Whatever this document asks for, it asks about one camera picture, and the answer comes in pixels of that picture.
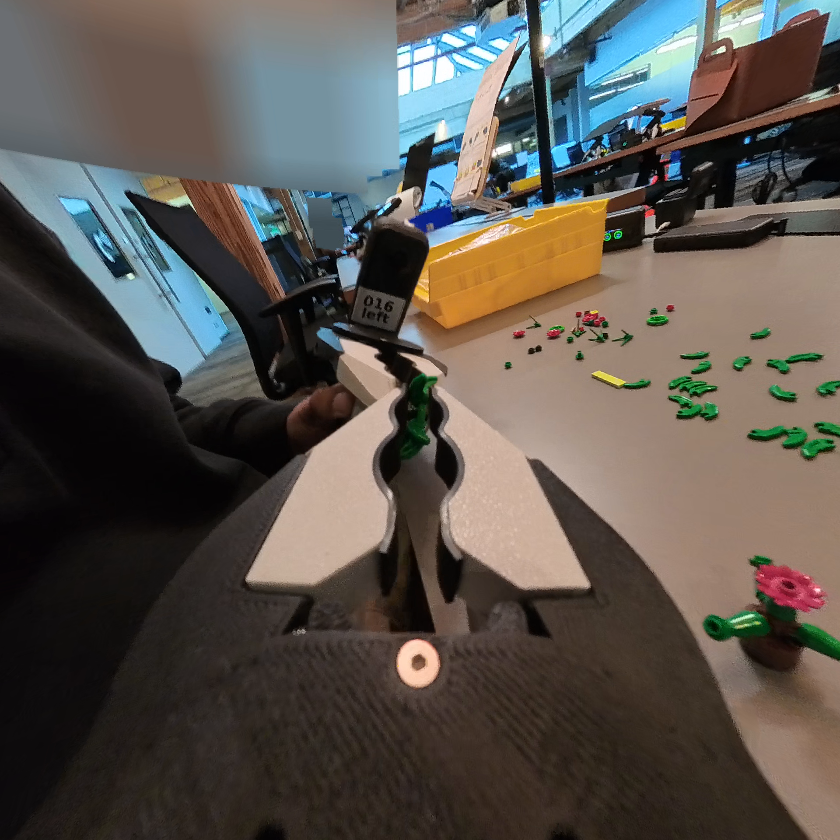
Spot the black office chair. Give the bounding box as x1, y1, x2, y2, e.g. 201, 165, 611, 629
124, 191, 343, 403

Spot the black device with green light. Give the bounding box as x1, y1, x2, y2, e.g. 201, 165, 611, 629
602, 206, 648, 253

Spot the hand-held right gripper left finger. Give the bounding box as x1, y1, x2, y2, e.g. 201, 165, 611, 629
245, 387, 408, 596

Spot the upright instruction sheet stand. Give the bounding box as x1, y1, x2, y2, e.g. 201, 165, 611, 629
449, 38, 521, 215

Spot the person's black jacket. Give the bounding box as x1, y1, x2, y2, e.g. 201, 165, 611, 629
0, 184, 298, 840

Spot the person's left hand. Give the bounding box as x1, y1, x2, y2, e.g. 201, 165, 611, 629
285, 385, 357, 455

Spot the yellow plastic bin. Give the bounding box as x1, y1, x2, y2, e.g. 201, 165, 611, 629
413, 198, 609, 330

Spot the person's left forearm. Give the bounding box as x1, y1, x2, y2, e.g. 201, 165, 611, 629
157, 357, 298, 478

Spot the black pole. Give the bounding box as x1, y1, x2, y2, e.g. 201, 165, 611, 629
524, 0, 558, 206

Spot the group of small flower pieces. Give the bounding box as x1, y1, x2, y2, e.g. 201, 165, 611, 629
504, 304, 677, 368

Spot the green spiky plant stem piece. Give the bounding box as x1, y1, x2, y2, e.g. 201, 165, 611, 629
396, 373, 440, 461

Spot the small potted toy flower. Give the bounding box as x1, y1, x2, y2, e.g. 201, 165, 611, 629
703, 555, 840, 672

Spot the long wooden desk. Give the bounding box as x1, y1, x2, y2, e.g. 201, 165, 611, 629
551, 92, 840, 212

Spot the group of green leaf pieces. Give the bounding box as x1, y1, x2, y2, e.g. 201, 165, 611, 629
622, 327, 840, 460

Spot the brown bag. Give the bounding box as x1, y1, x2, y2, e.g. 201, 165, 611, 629
682, 9, 832, 136

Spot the black flat device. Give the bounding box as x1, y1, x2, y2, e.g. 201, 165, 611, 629
652, 214, 789, 254

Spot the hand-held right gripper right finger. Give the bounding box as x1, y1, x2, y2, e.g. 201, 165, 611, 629
428, 386, 593, 632

